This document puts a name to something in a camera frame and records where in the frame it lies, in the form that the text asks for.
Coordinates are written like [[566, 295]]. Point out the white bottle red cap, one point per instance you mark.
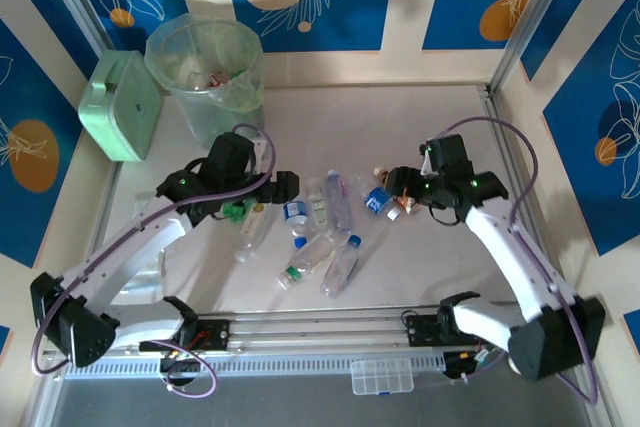
[[216, 80]]

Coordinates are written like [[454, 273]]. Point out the brown drink bottle beige cap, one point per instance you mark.
[[384, 172]]

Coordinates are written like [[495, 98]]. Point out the tall clear bottle pink label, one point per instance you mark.
[[340, 207]]

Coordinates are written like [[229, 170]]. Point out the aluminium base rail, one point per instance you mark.
[[320, 332]]

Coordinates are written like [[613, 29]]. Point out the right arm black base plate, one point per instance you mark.
[[420, 329]]

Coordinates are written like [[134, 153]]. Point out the aluminium side rail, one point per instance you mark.
[[111, 187], [494, 112]]

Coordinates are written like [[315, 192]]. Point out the mesh bin with plastic liner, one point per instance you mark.
[[225, 117]]

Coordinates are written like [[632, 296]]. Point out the clear bottle green cap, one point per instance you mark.
[[310, 254]]

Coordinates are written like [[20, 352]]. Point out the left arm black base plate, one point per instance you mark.
[[217, 334]]

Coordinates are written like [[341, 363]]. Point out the large clear bottle blue cap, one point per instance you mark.
[[340, 267]]

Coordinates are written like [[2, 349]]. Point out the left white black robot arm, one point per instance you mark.
[[125, 252]]

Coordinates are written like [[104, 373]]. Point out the mint green carry case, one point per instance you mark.
[[120, 107]]

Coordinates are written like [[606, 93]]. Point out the small round shiny tin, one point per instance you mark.
[[512, 366]]

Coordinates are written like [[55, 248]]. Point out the green plastic bottle yellow cap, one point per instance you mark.
[[239, 73], [232, 210]]

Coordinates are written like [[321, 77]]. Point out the crushed bottle blue label white cap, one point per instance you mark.
[[377, 202]]

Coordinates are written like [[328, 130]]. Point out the clear plastic organizer box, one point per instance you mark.
[[382, 377]]

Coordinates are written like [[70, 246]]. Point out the clear bottle long white label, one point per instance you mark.
[[252, 227]]

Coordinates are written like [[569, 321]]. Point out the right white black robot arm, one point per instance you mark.
[[505, 257]]

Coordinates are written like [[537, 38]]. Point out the clear bottle white green label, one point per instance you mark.
[[318, 209]]

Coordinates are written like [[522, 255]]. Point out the small crushed blue label bottle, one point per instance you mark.
[[295, 210]]

